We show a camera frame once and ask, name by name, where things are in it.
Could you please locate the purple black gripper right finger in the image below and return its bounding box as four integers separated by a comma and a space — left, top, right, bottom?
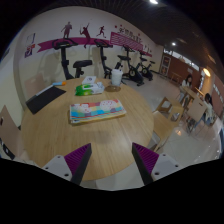
131, 142, 181, 186

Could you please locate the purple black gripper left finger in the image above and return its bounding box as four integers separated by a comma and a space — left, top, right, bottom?
42, 143, 93, 186

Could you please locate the colourful folded towel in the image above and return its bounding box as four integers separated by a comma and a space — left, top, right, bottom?
70, 99, 126, 124

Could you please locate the wooden chair near table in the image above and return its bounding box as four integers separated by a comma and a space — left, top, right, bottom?
148, 110, 179, 153

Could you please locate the green wet wipes pack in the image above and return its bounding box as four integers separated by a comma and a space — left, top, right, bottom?
75, 82, 104, 96

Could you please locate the wooden chair right foreground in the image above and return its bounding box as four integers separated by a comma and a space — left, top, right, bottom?
186, 98, 207, 131

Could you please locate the seated person in white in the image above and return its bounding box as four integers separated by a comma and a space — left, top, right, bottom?
193, 93, 214, 129

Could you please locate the orange blue marker pen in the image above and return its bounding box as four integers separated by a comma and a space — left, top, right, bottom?
52, 81, 66, 86

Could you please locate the brown round coaster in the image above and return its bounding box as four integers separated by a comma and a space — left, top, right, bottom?
105, 85, 121, 92

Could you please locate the small white box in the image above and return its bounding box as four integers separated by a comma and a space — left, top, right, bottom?
82, 76, 96, 84

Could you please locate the black exercise bike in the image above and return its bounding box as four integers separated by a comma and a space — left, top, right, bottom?
115, 45, 144, 86
94, 39, 112, 78
137, 50, 154, 81
51, 38, 94, 81

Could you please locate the seated person far back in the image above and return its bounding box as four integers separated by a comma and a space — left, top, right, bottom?
182, 74, 193, 88

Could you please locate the black exercise bike far right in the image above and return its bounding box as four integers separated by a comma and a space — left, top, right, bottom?
137, 50, 154, 81

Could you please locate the white plastic cup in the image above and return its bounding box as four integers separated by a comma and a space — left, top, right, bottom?
111, 69, 123, 86

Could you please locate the black exercise bike left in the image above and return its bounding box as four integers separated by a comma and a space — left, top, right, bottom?
51, 38, 94, 81

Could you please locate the black exercise bike middle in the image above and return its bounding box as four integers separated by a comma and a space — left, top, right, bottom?
94, 39, 112, 78

